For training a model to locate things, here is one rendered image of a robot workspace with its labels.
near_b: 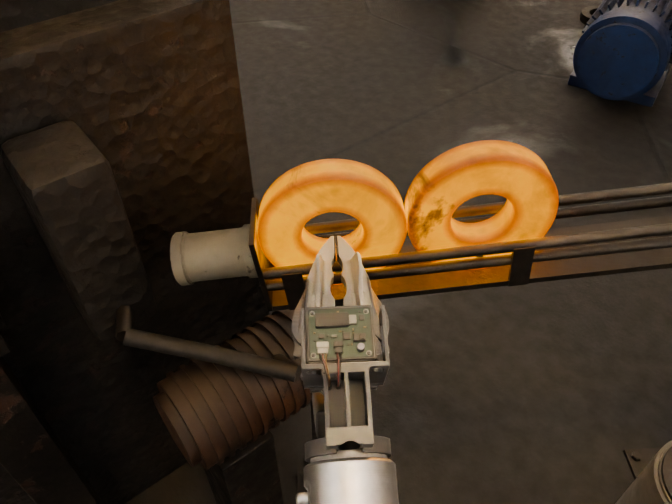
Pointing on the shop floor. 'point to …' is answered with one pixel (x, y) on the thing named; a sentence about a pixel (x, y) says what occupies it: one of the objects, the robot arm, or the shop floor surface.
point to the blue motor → (625, 50)
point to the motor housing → (235, 414)
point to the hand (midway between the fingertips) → (336, 252)
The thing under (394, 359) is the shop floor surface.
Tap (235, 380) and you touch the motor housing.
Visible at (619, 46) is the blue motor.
